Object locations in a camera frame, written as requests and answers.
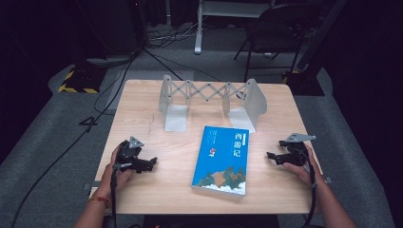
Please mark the grey table edge bracket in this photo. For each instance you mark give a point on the grey table edge bracket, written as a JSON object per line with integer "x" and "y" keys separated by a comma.
{"x": 328, "y": 180}
{"x": 92, "y": 185}

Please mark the person's left hand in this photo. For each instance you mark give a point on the person's left hand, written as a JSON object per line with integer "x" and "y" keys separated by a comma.
{"x": 115, "y": 179}

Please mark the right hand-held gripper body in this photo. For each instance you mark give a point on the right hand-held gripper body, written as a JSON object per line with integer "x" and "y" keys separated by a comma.
{"x": 297, "y": 155}

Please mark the person's right hand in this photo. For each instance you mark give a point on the person's right hand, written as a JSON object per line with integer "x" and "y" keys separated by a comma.
{"x": 309, "y": 174}

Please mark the white desk frame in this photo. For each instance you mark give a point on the white desk frame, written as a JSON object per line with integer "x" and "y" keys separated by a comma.
{"x": 199, "y": 34}

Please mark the grey expandable bookend rack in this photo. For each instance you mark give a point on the grey expandable bookend rack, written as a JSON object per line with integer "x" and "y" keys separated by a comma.
{"x": 176, "y": 118}

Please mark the grey slanted metal pole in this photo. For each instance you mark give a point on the grey slanted metal pole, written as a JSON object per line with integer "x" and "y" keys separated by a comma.
{"x": 320, "y": 34}

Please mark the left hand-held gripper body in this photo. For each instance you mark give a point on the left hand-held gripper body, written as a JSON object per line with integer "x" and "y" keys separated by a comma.
{"x": 128, "y": 155}

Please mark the black folding chair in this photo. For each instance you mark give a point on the black folding chair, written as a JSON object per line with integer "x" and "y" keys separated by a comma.
{"x": 275, "y": 41}

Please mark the black stand base hazard tape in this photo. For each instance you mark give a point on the black stand base hazard tape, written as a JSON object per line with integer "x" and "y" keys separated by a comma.
{"x": 304, "y": 84}
{"x": 82, "y": 82}

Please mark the blue book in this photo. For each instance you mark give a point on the blue book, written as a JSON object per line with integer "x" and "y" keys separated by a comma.
{"x": 221, "y": 158}

